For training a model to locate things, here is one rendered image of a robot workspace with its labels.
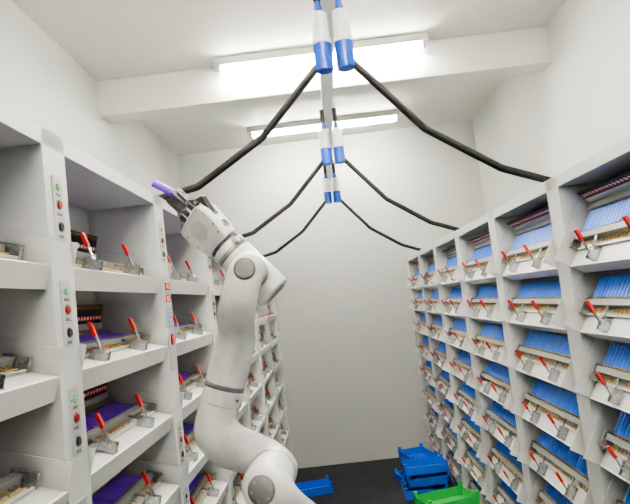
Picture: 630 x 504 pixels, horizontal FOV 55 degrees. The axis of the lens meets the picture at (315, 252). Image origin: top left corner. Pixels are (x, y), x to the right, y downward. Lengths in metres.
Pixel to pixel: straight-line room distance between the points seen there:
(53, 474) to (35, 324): 0.27
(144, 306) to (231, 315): 0.61
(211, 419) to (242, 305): 0.26
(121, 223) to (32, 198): 0.71
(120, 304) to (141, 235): 0.21
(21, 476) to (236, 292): 0.51
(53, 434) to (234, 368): 0.38
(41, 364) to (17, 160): 0.38
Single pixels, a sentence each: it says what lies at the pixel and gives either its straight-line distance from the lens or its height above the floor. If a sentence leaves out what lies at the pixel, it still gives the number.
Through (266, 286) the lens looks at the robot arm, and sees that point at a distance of 1.32.
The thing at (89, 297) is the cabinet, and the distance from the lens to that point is 1.86.
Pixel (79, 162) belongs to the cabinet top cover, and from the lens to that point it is 1.38.
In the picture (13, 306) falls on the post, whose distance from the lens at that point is 1.22.
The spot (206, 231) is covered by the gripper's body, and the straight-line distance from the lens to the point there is 1.37.
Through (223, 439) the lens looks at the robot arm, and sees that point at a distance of 1.37.
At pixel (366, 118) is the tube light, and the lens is 5.00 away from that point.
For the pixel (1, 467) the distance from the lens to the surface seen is 1.25.
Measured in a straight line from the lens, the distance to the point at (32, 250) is 1.20.
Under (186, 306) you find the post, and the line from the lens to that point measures 2.54.
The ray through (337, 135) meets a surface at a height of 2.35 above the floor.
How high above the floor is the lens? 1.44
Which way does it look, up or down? 5 degrees up
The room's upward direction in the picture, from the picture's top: 7 degrees counter-clockwise
